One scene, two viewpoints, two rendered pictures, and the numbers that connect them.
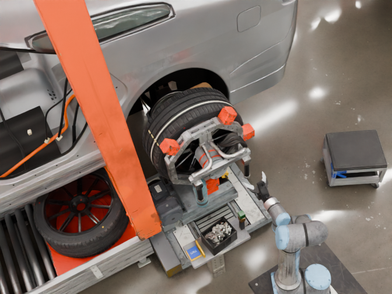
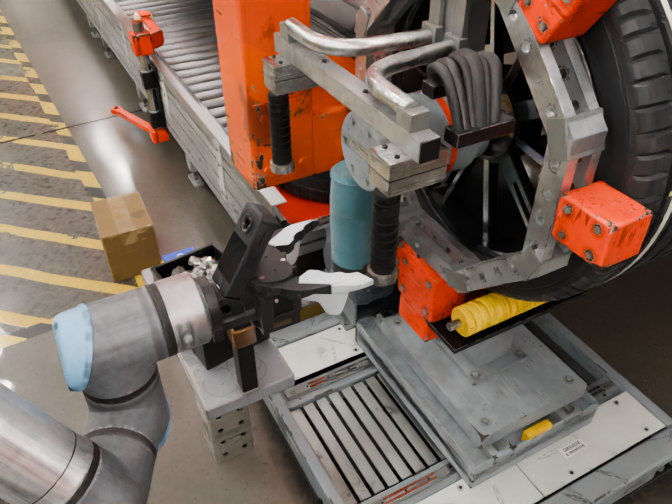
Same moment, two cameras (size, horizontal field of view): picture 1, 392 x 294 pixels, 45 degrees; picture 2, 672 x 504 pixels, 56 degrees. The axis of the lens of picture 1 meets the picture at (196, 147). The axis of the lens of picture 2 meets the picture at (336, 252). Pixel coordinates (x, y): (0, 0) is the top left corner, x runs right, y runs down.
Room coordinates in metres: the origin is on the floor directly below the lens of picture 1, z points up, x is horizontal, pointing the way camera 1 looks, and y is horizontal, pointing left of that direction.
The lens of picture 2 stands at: (1.47, -0.96, 1.34)
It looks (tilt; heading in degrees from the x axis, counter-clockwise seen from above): 38 degrees down; 82
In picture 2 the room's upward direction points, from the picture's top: straight up
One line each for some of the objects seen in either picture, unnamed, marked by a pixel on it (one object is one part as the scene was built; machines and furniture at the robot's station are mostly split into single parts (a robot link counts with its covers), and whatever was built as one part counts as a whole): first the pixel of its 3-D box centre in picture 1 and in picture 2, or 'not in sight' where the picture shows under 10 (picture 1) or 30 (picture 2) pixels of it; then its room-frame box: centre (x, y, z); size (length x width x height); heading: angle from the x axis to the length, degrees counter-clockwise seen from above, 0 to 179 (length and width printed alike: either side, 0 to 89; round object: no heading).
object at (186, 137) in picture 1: (205, 153); (451, 127); (1.79, -0.05, 0.85); 0.54 x 0.07 x 0.54; 111
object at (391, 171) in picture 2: (244, 157); (408, 163); (1.66, -0.29, 0.93); 0.09 x 0.05 x 0.05; 21
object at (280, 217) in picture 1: (279, 215); (113, 338); (1.28, -0.43, 0.81); 0.12 x 0.09 x 0.10; 20
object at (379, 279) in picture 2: (247, 169); (384, 233); (1.63, -0.30, 0.83); 0.04 x 0.04 x 0.16
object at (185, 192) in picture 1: (200, 177); (485, 320); (1.95, 0.00, 0.32); 0.40 x 0.30 x 0.28; 111
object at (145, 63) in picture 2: not in sight; (149, 84); (1.06, 1.49, 0.30); 0.09 x 0.05 x 0.50; 111
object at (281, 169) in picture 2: (199, 193); (280, 129); (1.51, 0.02, 0.83); 0.04 x 0.04 x 0.16
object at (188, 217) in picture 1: (199, 191); (467, 368); (1.94, 0.03, 0.13); 0.50 x 0.36 x 0.10; 111
